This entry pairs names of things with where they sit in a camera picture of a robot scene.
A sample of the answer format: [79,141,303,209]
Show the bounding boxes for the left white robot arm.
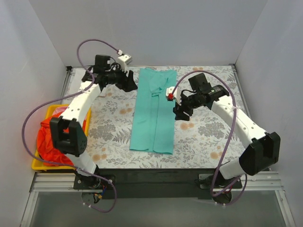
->
[50,54,138,189]

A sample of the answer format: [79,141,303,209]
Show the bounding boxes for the pink t shirt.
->
[53,106,68,115]

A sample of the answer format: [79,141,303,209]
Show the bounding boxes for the teal t shirt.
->
[130,68,177,155]

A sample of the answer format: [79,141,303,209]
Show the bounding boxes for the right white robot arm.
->
[166,70,281,188]

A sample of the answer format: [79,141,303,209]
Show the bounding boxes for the orange t shirt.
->
[36,114,73,165]

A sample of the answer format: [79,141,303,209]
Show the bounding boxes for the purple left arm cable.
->
[21,39,123,213]

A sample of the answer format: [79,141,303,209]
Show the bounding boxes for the white folded t shirt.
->
[69,68,85,94]

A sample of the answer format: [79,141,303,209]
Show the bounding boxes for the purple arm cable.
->
[21,39,123,213]
[174,70,249,206]

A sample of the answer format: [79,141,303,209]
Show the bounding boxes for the floral patterned table mat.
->
[62,65,263,169]

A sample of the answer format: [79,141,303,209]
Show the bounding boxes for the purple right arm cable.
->
[174,70,249,206]

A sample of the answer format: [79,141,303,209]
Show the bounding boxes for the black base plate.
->
[73,168,243,201]

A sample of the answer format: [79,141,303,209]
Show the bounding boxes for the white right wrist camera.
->
[166,87,181,105]

